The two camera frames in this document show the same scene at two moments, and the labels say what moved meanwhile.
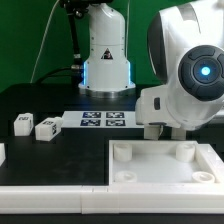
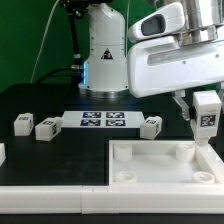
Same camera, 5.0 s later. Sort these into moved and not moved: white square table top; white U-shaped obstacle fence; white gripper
Moved: white gripper
Not moved: white U-shaped obstacle fence; white square table top
